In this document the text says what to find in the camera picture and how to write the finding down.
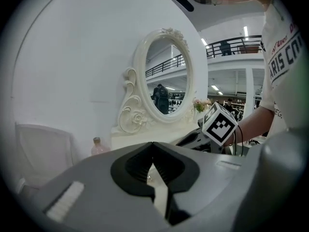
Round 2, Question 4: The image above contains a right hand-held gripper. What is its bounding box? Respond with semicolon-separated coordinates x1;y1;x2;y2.
175;102;239;155

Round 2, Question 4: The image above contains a pink flower bouquet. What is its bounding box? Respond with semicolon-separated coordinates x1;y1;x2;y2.
192;98;212;114

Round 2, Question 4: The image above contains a pink glass bottle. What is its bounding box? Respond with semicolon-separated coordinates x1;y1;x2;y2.
90;137;112;157

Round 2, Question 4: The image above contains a white ornate dressing table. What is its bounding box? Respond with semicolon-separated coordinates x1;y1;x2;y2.
110;27;265;157

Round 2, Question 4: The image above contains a black balcony railing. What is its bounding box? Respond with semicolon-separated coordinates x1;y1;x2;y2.
205;34;264;58

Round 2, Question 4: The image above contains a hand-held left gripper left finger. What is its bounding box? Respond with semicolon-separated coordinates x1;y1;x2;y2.
23;141;170;232

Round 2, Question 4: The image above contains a person's right forearm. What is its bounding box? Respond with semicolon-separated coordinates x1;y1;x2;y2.
224;104;276;147

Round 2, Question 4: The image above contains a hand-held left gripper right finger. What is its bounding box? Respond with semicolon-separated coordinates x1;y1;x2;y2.
152;141;264;232

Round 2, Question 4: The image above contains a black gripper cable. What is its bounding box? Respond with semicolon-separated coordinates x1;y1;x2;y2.
231;124;245;156

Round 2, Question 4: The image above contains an oval white-framed mirror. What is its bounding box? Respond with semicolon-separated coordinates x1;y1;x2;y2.
133;27;197;125

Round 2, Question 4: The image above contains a person's white printed t-shirt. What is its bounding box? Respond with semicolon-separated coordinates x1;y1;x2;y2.
260;0;309;140

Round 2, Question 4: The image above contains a black head-mounted camera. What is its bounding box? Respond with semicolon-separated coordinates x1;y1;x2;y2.
171;0;195;13

